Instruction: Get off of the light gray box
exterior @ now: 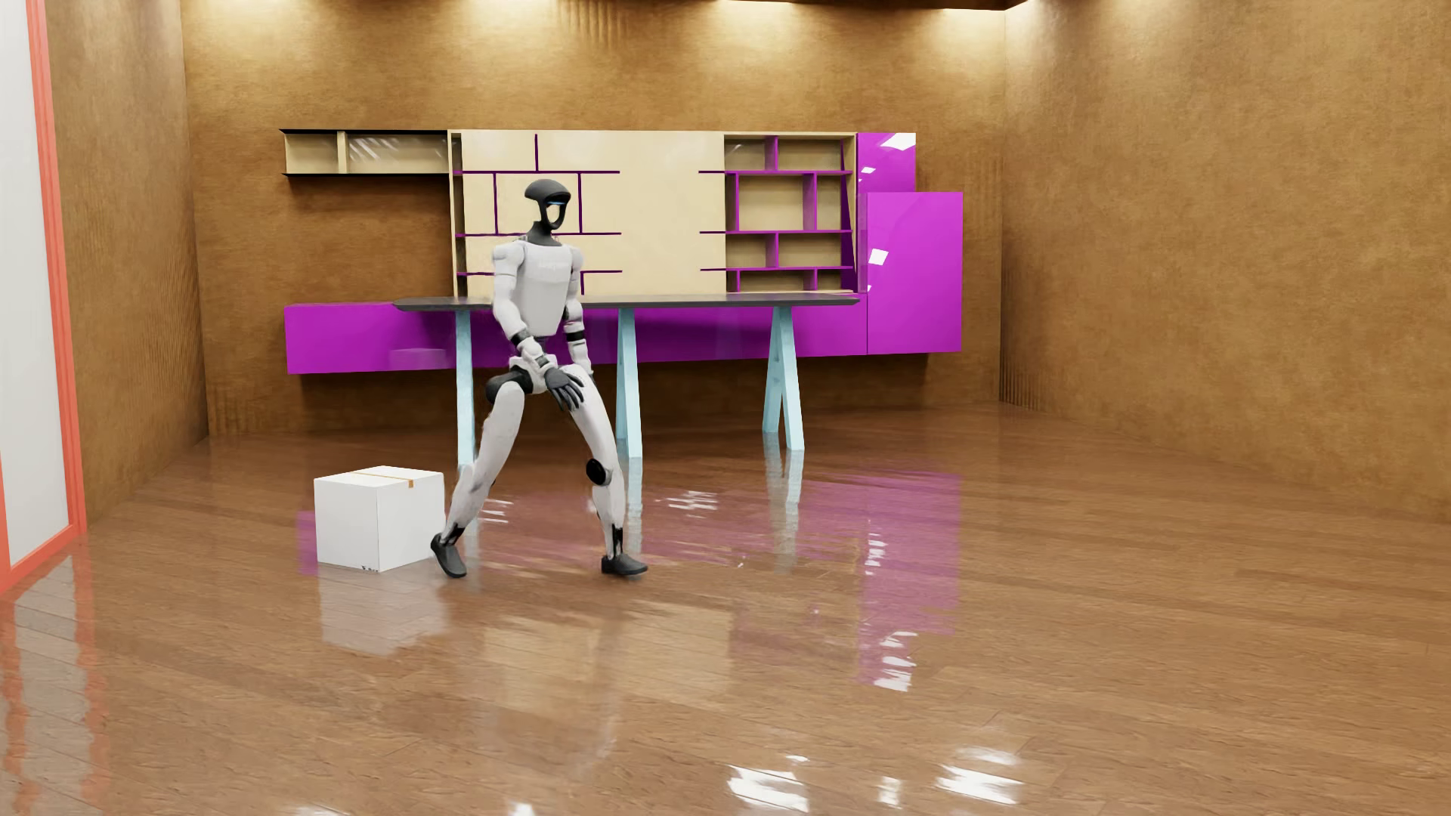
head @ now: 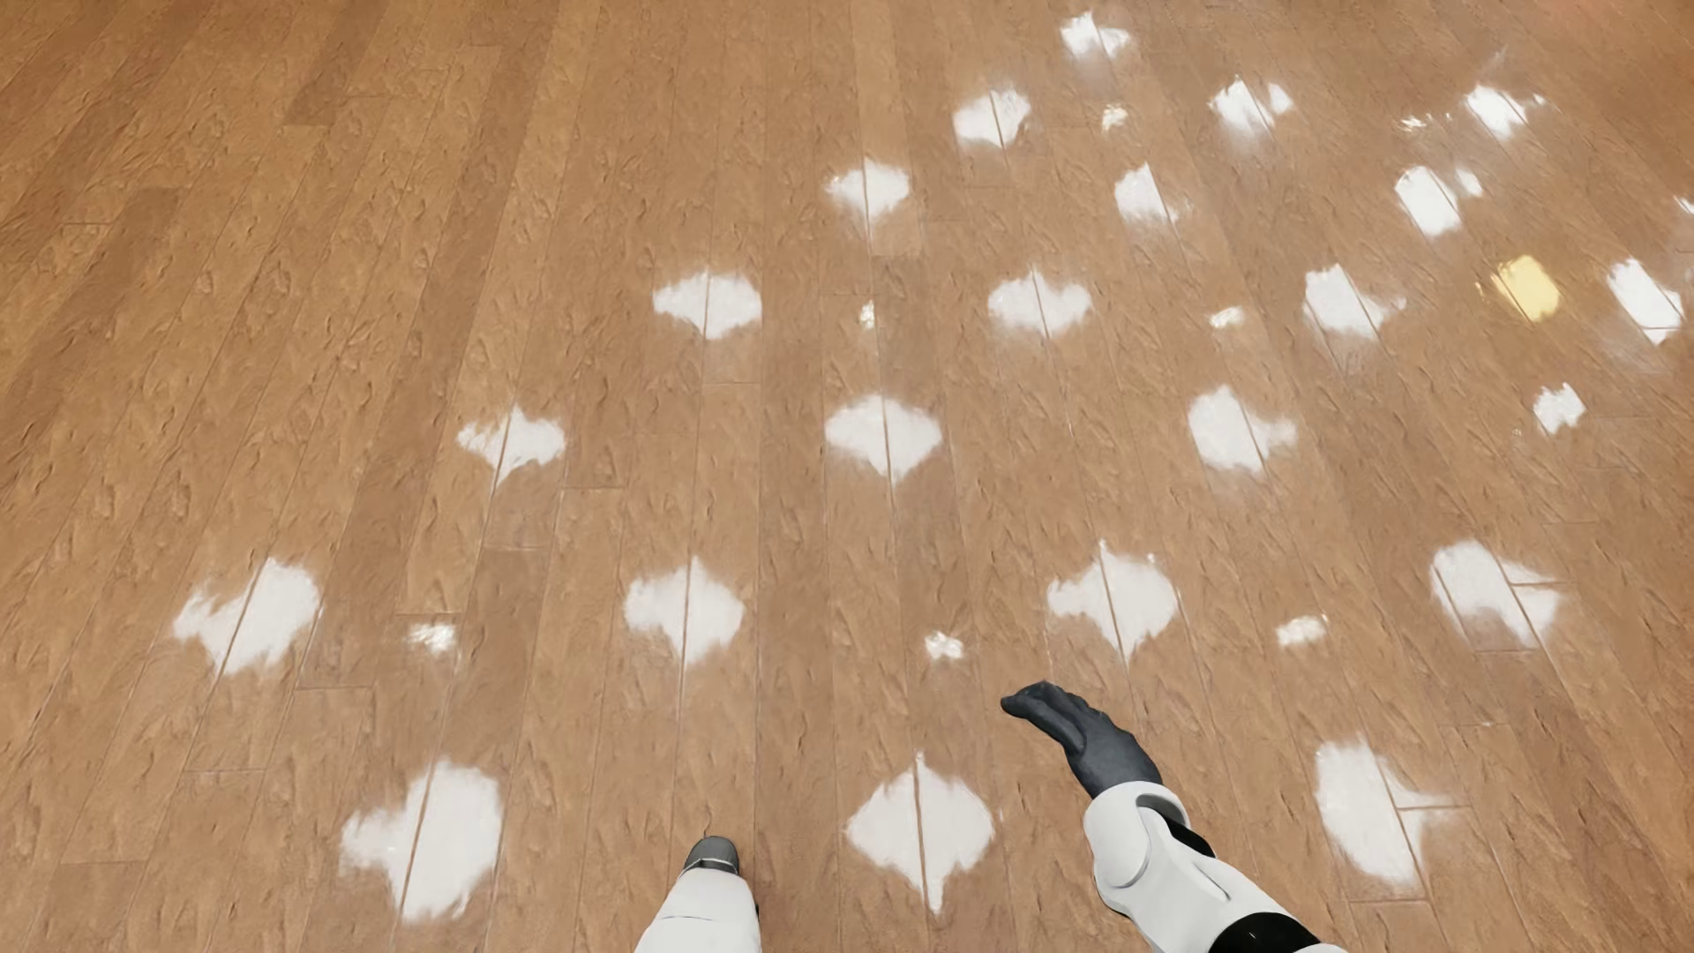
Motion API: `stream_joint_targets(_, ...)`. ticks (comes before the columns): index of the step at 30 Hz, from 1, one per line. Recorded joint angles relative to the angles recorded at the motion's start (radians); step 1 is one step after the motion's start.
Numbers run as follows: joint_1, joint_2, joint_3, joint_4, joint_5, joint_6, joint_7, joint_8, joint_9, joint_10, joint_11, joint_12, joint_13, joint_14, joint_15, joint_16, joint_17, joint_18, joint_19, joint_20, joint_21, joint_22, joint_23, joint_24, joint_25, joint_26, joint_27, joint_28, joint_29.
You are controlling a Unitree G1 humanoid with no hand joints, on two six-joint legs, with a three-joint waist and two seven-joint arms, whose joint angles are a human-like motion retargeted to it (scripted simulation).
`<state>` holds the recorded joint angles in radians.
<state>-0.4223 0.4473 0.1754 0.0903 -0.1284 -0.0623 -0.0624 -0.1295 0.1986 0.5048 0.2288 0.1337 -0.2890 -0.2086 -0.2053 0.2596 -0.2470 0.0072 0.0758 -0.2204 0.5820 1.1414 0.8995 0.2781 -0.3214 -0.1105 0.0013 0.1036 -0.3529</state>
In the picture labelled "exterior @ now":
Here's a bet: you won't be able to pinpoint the beige open wall shelf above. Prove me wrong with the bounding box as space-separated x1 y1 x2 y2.
281 128 451 177

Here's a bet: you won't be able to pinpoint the orange framed white door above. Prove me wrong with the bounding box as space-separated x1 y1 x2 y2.
0 0 88 595

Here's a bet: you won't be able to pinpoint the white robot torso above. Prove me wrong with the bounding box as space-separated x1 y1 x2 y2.
512 240 583 342

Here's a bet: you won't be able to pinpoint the white left robot leg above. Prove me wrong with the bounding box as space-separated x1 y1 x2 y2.
563 381 650 578

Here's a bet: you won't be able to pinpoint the dark table light blue legs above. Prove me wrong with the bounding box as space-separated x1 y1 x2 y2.
392 292 863 468

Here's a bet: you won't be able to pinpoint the white right robot leg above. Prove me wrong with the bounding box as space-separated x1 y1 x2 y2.
429 360 550 580

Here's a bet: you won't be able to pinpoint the light gray box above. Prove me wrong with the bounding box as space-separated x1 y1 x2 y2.
314 465 447 573

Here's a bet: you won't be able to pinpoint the white robot leg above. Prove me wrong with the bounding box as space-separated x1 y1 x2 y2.
563 381 650 578
429 360 550 580

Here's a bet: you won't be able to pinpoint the magenta and beige wall cabinet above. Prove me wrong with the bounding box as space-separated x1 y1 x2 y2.
284 130 965 376

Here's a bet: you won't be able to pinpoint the black robot head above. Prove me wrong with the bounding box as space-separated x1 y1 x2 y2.
524 178 573 246

